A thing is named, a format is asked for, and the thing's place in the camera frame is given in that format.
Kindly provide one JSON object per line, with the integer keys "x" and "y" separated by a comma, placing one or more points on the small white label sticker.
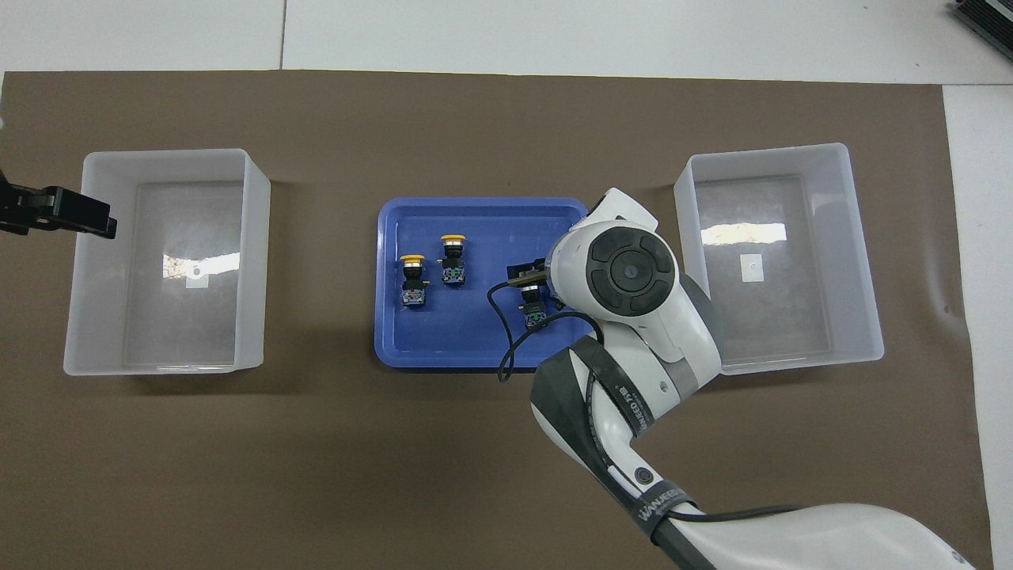
{"x": 752, "y": 269}
{"x": 195, "y": 279}

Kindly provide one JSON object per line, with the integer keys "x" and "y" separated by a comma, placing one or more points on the yellow push button switch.
{"x": 413, "y": 294}
{"x": 453, "y": 273}

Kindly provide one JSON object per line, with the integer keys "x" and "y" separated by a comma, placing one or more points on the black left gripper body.
{"x": 16, "y": 207}

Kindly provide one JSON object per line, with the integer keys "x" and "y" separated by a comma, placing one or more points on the green push button switch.
{"x": 536, "y": 317}

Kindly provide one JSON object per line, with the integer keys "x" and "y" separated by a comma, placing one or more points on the black ribbed device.
{"x": 989, "y": 16}

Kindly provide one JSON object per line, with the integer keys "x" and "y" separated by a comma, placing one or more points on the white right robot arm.
{"x": 633, "y": 273}

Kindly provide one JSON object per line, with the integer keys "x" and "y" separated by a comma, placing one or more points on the brown table mat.
{"x": 316, "y": 459}

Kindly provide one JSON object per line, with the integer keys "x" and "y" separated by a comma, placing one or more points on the blue plastic tray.
{"x": 475, "y": 332}

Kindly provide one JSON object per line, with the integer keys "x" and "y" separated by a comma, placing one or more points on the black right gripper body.
{"x": 532, "y": 269}

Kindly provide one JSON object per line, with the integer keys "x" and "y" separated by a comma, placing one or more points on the translucent white plastic box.
{"x": 791, "y": 317}
{"x": 103, "y": 261}

